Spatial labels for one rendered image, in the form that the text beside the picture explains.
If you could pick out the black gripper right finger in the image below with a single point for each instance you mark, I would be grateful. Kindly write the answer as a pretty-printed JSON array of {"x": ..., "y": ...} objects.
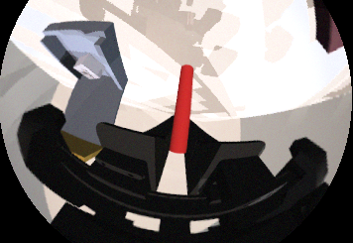
[{"x": 203, "y": 153}]

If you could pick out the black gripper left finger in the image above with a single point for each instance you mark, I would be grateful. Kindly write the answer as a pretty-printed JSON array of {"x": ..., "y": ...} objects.
[{"x": 151, "y": 146}]

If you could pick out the red peg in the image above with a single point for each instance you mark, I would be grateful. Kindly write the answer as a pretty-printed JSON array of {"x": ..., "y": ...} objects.
[{"x": 183, "y": 110}]

